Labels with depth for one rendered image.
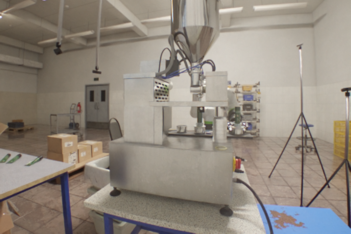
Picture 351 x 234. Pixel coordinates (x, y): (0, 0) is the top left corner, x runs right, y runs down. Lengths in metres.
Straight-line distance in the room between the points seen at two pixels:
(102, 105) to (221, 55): 5.82
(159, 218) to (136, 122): 0.43
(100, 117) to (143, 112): 7.79
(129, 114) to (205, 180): 0.46
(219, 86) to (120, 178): 0.63
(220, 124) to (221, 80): 0.25
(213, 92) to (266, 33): 6.55
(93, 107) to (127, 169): 8.01
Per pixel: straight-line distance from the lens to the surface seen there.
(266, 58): 6.83
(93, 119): 8.82
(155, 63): 0.98
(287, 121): 6.87
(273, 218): 1.13
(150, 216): 0.79
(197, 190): 0.77
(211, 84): 0.65
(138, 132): 0.82
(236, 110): 0.98
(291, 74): 6.97
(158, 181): 0.80
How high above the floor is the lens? 1.21
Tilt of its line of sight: level
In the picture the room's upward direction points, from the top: straight up
